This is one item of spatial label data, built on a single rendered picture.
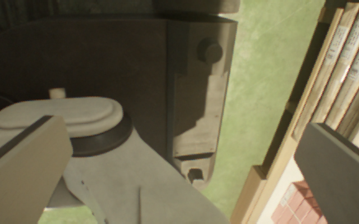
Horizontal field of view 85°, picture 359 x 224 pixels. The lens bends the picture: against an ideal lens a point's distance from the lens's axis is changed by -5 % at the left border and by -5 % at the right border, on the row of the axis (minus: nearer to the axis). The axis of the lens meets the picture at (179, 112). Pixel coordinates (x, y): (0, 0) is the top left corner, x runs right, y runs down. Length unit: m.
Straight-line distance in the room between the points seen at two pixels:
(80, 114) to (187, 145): 0.31
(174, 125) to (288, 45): 0.49
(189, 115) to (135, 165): 0.23
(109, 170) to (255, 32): 0.58
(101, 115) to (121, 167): 0.09
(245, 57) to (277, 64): 0.13
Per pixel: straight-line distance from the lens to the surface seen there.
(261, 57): 0.76
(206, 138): 0.56
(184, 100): 0.48
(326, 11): 0.83
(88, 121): 0.34
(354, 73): 0.72
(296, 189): 1.11
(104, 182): 0.30
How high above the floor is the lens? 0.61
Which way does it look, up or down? 57 degrees down
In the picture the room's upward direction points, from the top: 158 degrees clockwise
